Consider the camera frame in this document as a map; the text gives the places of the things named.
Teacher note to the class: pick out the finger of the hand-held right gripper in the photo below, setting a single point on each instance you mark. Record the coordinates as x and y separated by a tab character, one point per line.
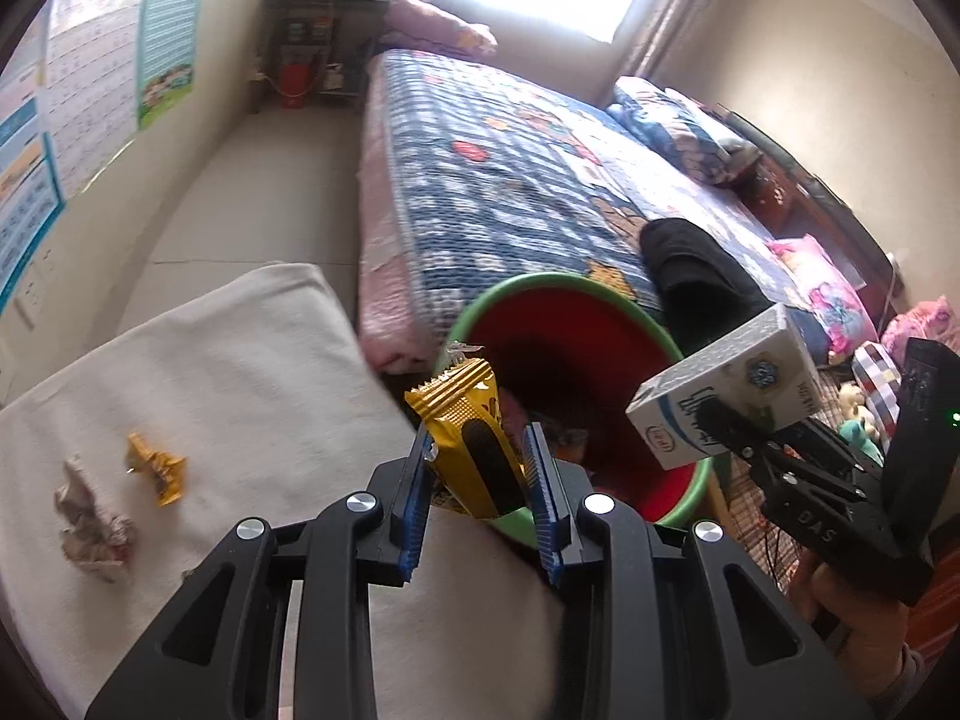
731	427
832	446

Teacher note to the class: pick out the wooden headboard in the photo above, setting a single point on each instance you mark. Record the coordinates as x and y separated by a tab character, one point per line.
810	195

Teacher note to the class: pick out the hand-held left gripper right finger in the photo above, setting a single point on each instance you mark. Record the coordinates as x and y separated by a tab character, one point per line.
541	510

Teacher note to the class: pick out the black garment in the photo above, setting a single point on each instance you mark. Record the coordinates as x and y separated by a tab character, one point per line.
697	270

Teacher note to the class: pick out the white cloth covered table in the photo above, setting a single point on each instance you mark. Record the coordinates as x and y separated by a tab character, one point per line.
225	390

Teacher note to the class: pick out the red bin with green rim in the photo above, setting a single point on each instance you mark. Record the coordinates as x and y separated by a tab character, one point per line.
540	330

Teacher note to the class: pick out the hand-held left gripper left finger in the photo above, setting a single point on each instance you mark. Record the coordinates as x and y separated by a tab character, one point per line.
416	510

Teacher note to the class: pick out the pink cartoon pillow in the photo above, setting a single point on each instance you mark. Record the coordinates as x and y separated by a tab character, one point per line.
825	292

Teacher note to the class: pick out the bed with blue quilt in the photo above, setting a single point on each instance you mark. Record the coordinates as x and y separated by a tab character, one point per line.
487	187

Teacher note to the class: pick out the small plush toys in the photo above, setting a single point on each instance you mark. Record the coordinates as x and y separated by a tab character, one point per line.
855	420

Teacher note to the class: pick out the yellow snack bar wrapper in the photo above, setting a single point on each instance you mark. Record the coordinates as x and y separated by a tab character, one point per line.
469	450

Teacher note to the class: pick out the white drink carton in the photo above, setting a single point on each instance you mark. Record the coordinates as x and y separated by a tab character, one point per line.
742	382

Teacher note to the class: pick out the red container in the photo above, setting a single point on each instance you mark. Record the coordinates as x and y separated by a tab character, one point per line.
295	79

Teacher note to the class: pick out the blue floral pillow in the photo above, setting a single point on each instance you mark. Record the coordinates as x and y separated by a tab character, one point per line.
675	127

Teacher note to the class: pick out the white wall switch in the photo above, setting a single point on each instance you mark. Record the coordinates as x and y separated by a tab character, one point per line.
34	292

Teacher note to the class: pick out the dark metal shelf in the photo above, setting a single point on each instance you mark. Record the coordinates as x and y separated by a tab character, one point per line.
352	15

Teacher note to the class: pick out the checkered cloth bag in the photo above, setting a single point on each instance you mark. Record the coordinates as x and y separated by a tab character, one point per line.
877	382

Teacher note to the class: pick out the white chart wall poster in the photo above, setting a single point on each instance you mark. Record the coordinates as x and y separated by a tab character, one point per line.
90	75

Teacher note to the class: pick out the pink curtain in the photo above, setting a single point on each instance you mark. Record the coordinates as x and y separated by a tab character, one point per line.
675	7

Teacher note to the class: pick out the green bordered wall poster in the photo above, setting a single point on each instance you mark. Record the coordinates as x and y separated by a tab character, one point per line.
171	30

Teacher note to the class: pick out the pink plush toy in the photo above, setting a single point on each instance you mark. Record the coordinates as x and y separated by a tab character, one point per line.
919	322

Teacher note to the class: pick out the blue chart wall poster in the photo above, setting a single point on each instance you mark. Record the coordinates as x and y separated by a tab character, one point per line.
22	180

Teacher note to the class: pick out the person's right hand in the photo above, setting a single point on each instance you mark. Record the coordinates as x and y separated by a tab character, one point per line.
862	630

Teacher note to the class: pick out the small yellow candy wrapper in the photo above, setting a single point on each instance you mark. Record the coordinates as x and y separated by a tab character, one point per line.
157	469

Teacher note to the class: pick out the crumpled white paper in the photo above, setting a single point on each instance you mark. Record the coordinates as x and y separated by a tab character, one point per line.
90	532

